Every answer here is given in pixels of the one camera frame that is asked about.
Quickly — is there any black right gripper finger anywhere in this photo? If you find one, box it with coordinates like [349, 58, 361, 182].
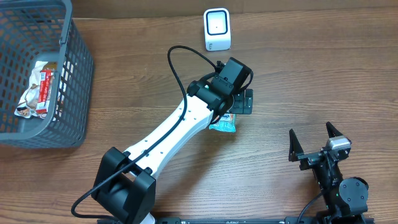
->
[289, 129, 304, 162]
[326, 121, 343, 138]

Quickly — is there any teal tissue packet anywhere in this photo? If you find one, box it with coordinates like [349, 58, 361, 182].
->
[209, 113, 236, 133]

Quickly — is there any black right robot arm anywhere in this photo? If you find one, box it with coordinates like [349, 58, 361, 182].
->
[289, 122, 374, 224]

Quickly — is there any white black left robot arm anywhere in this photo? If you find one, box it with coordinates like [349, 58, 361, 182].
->
[91, 58, 254, 223]

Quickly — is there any white barcode scanner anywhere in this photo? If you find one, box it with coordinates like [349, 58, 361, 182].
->
[203, 7, 231, 52]

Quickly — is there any red snack bar in basket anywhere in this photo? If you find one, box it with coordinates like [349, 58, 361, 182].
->
[36, 69, 53, 114]

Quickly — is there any grey plastic mesh basket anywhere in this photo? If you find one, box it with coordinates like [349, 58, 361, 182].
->
[1, 1, 95, 149]

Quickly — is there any white snack wrapper in basket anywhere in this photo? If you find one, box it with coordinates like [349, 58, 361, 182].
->
[14, 61, 57, 119]

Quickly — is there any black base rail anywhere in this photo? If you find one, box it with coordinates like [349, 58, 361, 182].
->
[96, 216, 376, 224]

